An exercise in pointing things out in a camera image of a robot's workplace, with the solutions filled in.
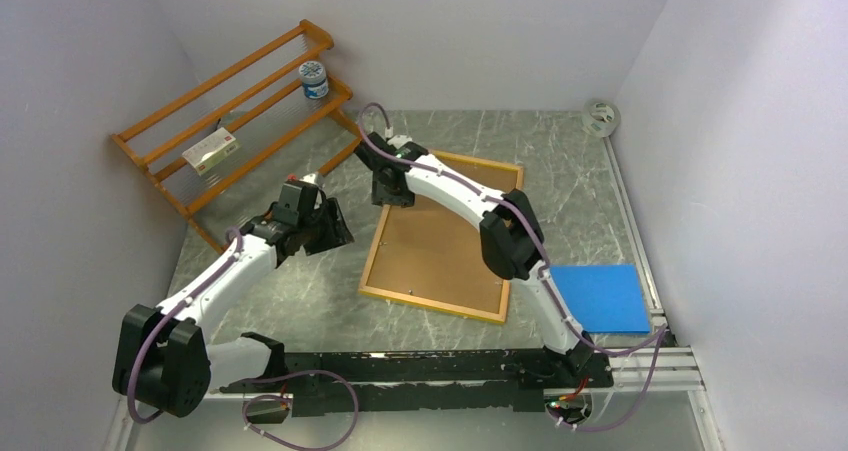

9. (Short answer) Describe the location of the brown backing board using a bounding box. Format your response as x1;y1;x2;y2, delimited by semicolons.
366;157;519;317

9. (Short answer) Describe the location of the yellow wooden picture frame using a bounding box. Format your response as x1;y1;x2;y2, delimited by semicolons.
358;149;525;325

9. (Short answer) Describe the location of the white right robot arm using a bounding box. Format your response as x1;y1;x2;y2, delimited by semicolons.
355;131;599;386

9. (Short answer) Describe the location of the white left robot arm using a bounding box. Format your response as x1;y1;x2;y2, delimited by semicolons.
112;173;353;424

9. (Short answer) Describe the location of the small white green box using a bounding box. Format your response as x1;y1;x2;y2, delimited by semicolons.
181;127;240;176

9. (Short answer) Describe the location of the orange wooden rack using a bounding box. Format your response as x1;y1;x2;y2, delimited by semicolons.
111;20;360;253

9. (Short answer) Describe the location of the blue white round jar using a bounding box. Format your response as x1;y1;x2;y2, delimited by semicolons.
298;60;329;100

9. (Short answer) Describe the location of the clear tape roll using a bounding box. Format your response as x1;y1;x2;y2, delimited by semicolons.
581;99;621;138

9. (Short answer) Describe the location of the blue foam pad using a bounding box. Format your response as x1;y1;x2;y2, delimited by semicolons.
551;264;652;335

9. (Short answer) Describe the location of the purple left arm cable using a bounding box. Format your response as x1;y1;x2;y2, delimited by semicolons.
125;227;360;451

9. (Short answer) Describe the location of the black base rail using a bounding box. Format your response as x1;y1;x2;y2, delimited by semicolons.
223;348;614;417

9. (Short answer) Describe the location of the aluminium extrusion rail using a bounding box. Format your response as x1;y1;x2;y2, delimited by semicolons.
200;348;701;403

